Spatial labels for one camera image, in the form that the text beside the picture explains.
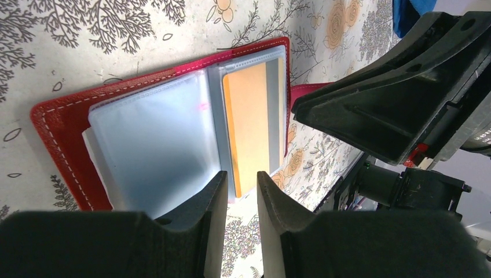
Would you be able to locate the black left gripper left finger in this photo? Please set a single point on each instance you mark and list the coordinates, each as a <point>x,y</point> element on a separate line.
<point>185,242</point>

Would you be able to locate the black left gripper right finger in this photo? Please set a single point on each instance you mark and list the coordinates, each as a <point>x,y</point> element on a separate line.
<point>405,243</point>

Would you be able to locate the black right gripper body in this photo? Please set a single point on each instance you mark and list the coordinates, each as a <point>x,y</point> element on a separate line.
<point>463,126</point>

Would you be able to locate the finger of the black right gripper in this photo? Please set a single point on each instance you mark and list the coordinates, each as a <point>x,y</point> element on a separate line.
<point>388,107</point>

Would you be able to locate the red leather card holder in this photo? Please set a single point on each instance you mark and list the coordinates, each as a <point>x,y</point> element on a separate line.
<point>62,124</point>

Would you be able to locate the orange credit card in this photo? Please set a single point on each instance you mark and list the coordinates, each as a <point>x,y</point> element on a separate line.
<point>255,103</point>

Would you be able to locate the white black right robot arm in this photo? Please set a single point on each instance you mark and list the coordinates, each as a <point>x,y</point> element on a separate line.
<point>414,188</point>

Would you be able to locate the blue folded cloth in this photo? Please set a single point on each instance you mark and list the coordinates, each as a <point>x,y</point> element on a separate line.
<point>407,12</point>

